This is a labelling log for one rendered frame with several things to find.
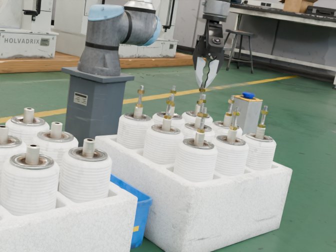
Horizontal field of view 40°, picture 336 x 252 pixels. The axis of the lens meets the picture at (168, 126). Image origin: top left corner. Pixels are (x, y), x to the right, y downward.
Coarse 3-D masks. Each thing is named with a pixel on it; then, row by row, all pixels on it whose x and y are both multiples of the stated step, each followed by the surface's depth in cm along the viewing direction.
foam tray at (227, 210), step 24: (96, 144) 126; (120, 168) 119; (144, 168) 111; (168, 168) 111; (288, 168) 125; (144, 192) 112; (168, 192) 105; (192, 192) 100; (216, 192) 105; (240, 192) 112; (264, 192) 119; (168, 216) 106; (192, 216) 102; (216, 216) 108; (240, 216) 115; (264, 216) 123; (168, 240) 106; (192, 240) 105; (216, 240) 111; (240, 240) 118
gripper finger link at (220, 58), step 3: (222, 51) 135; (222, 54) 135; (216, 57) 135; (219, 57) 136; (222, 57) 136; (219, 60) 136; (222, 60) 136; (219, 63) 136; (222, 63) 136; (219, 66) 136; (216, 72) 137
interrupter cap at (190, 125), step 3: (186, 123) 125; (189, 123) 126; (192, 123) 127; (186, 126) 122; (189, 126) 123; (192, 126) 125; (204, 126) 126; (207, 126) 126; (192, 129) 121; (195, 129) 121; (207, 129) 123; (210, 129) 123
